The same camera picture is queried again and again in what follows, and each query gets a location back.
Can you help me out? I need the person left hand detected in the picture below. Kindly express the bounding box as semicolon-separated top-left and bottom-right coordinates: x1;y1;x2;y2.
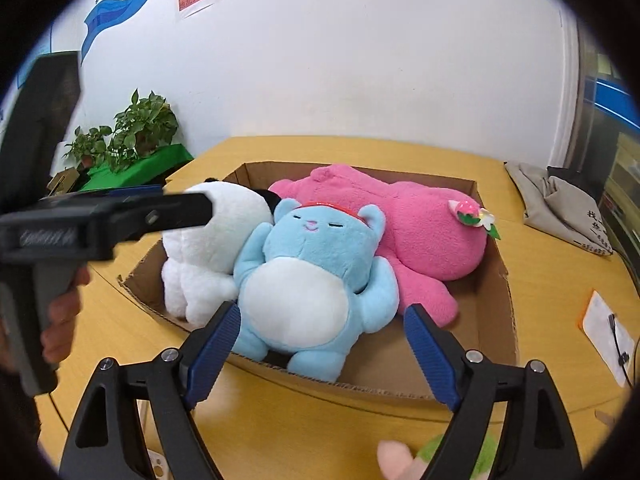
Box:
41;266;91;364

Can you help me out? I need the green cloth covered bench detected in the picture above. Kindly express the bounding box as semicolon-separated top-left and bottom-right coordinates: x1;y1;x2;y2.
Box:
80;144;193;192

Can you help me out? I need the small potted green plant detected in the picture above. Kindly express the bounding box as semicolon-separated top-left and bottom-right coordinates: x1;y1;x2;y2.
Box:
64;126;113;168

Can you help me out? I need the white pink phone case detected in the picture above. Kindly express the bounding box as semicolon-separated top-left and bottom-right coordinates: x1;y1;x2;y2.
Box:
148;450;170;480

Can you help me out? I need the large potted green plant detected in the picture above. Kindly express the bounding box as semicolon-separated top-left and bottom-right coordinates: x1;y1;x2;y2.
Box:
105;89;179;172

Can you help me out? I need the white panda plush toy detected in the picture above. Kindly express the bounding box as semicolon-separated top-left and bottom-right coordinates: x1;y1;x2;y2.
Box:
160;180;280;327

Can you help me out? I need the cardboard box on bench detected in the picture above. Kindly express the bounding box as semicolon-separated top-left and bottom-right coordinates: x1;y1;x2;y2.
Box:
47;168;81;196

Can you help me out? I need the wooden stick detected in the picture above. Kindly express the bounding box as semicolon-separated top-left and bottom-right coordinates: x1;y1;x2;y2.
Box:
594;410;616;429

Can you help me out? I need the blue wall ribbon decal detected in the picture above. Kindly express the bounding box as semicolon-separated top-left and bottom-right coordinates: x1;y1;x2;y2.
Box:
80;0;148;63

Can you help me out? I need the blue plush cat toy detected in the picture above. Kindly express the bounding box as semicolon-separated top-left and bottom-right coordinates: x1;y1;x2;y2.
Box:
232;198;399;382

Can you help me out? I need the blue door banner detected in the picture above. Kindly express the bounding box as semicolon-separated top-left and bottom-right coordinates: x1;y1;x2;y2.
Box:
585;77;639;131

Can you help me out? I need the cardboard box tray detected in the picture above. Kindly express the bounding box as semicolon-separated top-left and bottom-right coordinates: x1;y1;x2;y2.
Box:
117;160;519;409

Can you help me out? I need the grey cloth bag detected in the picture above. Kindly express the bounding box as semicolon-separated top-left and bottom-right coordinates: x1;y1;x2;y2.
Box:
503;162;614;257

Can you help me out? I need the green haired teal plush toy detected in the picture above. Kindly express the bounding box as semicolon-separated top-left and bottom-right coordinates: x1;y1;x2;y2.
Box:
376;434;497;480

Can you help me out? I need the white orange paper card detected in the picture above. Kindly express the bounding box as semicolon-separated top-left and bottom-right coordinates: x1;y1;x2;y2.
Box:
578;290;636;388

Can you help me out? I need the pink plush bear toy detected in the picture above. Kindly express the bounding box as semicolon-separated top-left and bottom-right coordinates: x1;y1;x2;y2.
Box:
269;164;500;327

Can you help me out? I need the black cable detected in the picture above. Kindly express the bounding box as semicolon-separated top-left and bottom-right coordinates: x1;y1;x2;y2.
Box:
606;312;640;386

